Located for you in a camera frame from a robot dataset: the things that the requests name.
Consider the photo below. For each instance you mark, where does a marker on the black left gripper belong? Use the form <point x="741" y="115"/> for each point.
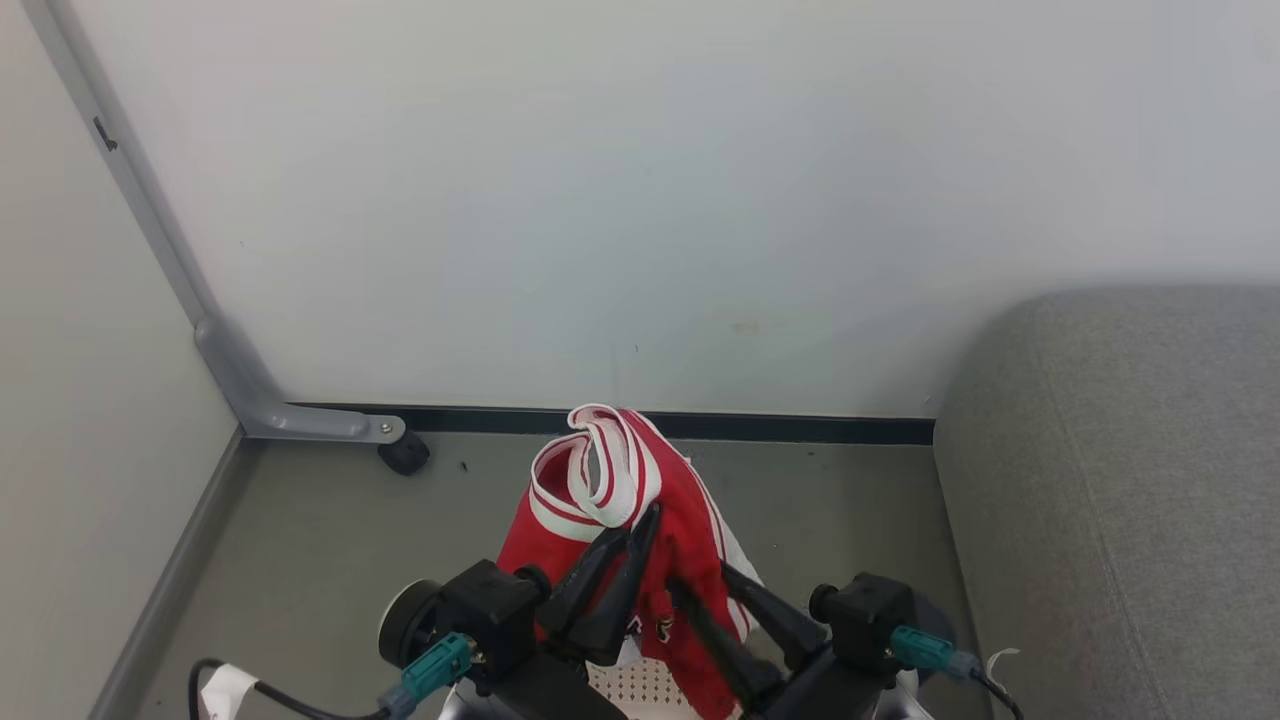
<point x="490" y="610"/>

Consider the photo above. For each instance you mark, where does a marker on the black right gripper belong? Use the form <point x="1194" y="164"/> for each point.
<point x="875" y="620"/>

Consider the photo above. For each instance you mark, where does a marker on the red white basketball jersey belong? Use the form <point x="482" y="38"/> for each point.
<point x="690" y="520"/>

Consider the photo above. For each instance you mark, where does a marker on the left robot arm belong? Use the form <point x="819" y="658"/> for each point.
<point x="540" y="695"/>

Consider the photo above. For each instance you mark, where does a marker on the black baseboard strip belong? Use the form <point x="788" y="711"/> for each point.
<point x="800" y="428"/>

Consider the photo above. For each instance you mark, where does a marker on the black caster wheel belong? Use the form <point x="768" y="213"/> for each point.
<point x="404" y="455"/>

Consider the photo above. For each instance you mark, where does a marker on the grey fabric sofa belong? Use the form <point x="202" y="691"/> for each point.
<point x="1130" y="500"/>

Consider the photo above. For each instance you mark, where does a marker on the grey floor skirting strip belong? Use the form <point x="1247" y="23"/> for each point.
<point x="160" y="600"/>

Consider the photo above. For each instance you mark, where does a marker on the grey metal frame leg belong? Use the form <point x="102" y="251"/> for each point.
<point x="235" y="375"/>

